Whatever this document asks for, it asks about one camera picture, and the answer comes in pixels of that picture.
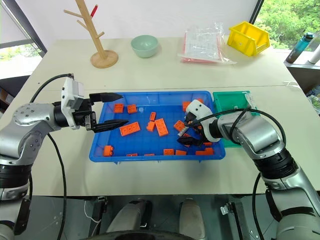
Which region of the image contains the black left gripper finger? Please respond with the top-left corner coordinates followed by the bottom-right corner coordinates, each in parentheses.
top-left (92, 120), bottom-right (130, 134)
top-left (89, 92), bottom-right (124, 105)

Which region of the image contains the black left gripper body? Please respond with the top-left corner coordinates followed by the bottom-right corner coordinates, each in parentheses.
top-left (72, 98), bottom-right (98, 131)

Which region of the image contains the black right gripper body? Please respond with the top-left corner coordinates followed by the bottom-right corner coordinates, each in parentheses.
top-left (183, 111), bottom-right (204, 141)

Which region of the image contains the blue plastic bin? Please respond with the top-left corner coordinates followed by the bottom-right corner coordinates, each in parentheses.
top-left (89, 90), bottom-right (227, 165)

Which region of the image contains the green plastic bin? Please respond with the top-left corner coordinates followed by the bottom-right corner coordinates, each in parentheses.
top-left (212, 90), bottom-right (261, 148)

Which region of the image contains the yellow plastic bin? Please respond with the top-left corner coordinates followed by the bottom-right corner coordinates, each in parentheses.
top-left (226, 21), bottom-right (271, 57)

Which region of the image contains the stepped orange toy brick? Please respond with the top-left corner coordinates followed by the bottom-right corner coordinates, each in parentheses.
top-left (195, 147), bottom-right (215, 156)

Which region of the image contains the long orange toy brick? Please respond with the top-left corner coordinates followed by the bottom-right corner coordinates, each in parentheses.
top-left (119, 121), bottom-right (141, 137)
top-left (154, 118), bottom-right (169, 138)

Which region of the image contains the wooden branch rack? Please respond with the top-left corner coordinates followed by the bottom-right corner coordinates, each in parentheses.
top-left (63, 0), bottom-right (119, 68)

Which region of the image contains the pale green bowl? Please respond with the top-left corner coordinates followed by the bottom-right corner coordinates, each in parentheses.
top-left (130, 34), bottom-right (159, 59)

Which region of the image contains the grey rounded robot leg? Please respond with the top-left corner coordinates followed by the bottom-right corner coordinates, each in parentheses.
top-left (178, 197), bottom-right (207, 240)
top-left (106, 198), bottom-right (153, 235)

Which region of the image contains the clear bag with papers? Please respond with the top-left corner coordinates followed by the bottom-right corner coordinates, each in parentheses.
top-left (177, 21), bottom-right (238, 65)

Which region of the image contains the grey side shelf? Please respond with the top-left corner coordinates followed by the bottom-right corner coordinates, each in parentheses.
top-left (283, 58), bottom-right (320, 96)

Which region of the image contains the blue water bottle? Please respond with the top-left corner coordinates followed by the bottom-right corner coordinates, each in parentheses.
top-left (286, 32), bottom-right (315, 64)

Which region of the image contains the white bottle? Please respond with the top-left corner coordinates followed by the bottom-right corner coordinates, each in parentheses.
top-left (307, 34), bottom-right (320, 65)

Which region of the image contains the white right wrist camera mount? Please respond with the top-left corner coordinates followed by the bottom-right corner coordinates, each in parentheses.
top-left (185, 99), bottom-right (222, 143)

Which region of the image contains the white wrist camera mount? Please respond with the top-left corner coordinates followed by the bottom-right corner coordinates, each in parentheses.
top-left (61, 76), bottom-right (86, 130)
top-left (185, 99), bottom-right (222, 143)

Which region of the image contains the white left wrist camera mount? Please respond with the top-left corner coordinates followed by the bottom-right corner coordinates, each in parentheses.
top-left (61, 76), bottom-right (86, 130)

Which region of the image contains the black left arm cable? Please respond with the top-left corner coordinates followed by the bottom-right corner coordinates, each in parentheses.
top-left (29, 72), bottom-right (75, 240)

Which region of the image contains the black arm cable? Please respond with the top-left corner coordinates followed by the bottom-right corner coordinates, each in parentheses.
top-left (184, 108), bottom-right (286, 240)
top-left (29, 72), bottom-right (75, 240)

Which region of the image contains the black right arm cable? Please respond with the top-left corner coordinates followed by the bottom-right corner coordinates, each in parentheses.
top-left (184, 108), bottom-right (286, 240)

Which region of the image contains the thin white floor cable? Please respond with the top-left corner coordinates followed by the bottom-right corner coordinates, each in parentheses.
top-left (83, 199), bottom-right (101, 223)

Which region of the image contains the white string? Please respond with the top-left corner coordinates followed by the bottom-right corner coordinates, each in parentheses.
top-left (282, 80), bottom-right (301, 89)

